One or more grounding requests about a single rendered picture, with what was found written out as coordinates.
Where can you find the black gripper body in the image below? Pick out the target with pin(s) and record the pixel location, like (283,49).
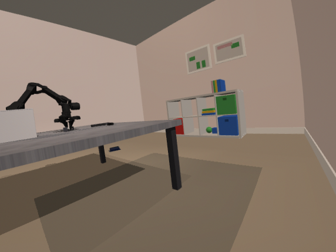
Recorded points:
(71,118)

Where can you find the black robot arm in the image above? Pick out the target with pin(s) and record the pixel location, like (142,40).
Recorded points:
(31,90)

